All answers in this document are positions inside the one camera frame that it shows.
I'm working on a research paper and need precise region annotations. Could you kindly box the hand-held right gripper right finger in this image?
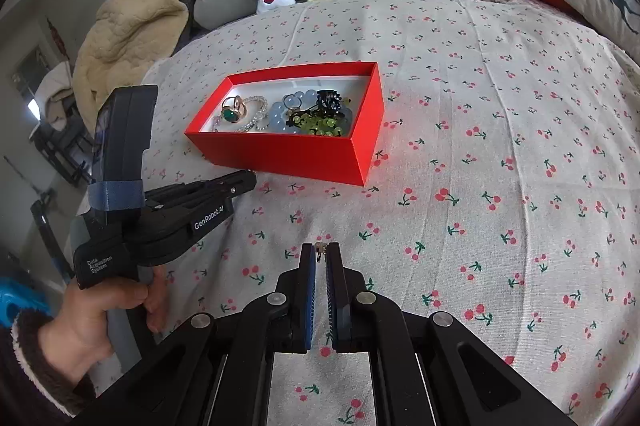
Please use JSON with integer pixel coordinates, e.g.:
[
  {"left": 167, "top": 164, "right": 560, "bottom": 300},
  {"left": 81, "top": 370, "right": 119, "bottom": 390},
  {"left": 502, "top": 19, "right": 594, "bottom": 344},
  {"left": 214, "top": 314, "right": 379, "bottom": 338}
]
[{"left": 325, "top": 243, "right": 576, "bottom": 426}]

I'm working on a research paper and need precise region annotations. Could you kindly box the person's left hand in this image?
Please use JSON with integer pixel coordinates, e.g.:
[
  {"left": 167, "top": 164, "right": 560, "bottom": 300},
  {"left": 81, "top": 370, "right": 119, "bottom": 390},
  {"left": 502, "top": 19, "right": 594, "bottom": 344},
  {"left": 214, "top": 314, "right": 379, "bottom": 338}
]
[{"left": 37, "top": 265, "right": 172, "bottom": 389}]

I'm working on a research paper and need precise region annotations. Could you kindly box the black hair tie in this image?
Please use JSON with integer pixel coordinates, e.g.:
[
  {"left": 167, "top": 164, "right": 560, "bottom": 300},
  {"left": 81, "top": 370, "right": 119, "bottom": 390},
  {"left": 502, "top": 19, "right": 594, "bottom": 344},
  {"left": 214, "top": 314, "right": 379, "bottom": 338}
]
[{"left": 314, "top": 89, "right": 347, "bottom": 118}]

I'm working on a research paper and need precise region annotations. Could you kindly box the beige quilted blanket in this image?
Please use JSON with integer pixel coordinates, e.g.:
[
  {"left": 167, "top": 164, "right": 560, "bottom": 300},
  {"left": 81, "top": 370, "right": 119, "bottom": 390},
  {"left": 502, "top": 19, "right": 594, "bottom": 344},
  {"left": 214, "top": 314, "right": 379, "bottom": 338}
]
[{"left": 72, "top": 0, "right": 212, "bottom": 128}]

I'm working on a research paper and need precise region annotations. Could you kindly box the clear crystal bracelet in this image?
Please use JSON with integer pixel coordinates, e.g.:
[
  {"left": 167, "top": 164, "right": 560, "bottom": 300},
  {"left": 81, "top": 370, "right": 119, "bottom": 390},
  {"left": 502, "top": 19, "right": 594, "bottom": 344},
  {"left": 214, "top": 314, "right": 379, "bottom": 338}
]
[{"left": 214, "top": 95, "right": 272, "bottom": 135}]

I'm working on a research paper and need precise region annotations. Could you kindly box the light blue bead bracelet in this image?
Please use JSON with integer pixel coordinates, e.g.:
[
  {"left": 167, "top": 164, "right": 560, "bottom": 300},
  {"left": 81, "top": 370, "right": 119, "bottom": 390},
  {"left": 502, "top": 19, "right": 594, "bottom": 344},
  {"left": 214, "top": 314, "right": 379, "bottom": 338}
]
[{"left": 269, "top": 90, "right": 322, "bottom": 135}]

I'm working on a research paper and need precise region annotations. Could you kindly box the gold ring with green stone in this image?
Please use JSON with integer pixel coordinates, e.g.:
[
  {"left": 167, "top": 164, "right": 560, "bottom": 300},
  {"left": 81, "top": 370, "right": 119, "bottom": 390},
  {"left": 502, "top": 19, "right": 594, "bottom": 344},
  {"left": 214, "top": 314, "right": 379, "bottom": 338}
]
[{"left": 221, "top": 96, "right": 247, "bottom": 125}]

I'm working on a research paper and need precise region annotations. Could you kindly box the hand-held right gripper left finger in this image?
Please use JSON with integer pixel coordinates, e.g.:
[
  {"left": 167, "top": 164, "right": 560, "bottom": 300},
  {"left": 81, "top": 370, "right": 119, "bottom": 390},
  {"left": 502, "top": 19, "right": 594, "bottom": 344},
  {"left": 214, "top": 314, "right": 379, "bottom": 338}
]
[{"left": 75, "top": 243, "right": 317, "bottom": 426}]

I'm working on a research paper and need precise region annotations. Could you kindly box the person's left forearm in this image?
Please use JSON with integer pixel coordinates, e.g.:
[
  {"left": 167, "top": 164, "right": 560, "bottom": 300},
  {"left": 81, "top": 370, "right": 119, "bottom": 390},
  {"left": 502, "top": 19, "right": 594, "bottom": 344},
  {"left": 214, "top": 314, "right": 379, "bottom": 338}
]
[{"left": 0, "top": 309, "right": 97, "bottom": 423}]

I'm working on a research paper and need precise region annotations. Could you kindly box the blue plastic object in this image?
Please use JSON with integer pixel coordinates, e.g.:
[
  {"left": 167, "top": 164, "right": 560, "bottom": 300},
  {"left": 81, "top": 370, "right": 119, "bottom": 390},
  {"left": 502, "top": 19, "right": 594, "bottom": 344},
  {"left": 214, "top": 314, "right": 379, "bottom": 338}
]
[{"left": 0, "top": 276, "right": 52, "bottom": 326}]

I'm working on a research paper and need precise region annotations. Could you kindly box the red jewelry box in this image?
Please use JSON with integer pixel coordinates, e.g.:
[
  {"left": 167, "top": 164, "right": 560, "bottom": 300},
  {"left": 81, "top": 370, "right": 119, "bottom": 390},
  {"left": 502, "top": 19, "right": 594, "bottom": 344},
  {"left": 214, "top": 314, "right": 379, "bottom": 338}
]
[{"left": 184, "top": 61, "right": 386, "bottom": 187}]

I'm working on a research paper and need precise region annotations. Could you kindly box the cherry print bedsheet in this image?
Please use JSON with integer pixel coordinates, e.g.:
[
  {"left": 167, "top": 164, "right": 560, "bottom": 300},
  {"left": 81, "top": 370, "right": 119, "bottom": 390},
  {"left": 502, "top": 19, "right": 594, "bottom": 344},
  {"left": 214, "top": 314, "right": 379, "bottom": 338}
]
[{"left": 90, "top": 0, "right": 640, "bottom": 426}]

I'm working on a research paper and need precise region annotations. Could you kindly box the white deer print pillow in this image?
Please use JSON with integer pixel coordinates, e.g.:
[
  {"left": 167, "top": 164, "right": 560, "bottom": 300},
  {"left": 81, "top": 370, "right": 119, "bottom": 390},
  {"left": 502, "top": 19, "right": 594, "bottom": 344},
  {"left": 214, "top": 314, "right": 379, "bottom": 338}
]
[{"left": 560, "top": 0, "right": 640, "bottom": 68}]

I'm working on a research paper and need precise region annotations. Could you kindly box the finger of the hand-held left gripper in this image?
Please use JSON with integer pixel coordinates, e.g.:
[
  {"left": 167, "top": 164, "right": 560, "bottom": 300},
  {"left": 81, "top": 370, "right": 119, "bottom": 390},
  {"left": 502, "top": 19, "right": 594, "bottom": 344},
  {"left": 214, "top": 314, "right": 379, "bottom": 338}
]
[{"left": 144, "top": 170, "right": 258, "bottom": 218}]

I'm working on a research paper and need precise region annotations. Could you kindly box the green bead bracelet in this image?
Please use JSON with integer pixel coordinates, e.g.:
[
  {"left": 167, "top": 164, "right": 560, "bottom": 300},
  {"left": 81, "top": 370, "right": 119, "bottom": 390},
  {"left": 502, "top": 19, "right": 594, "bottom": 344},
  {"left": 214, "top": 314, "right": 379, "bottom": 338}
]
[{"left": 287, "top": 110, "right": 352, "bottom": 138}]

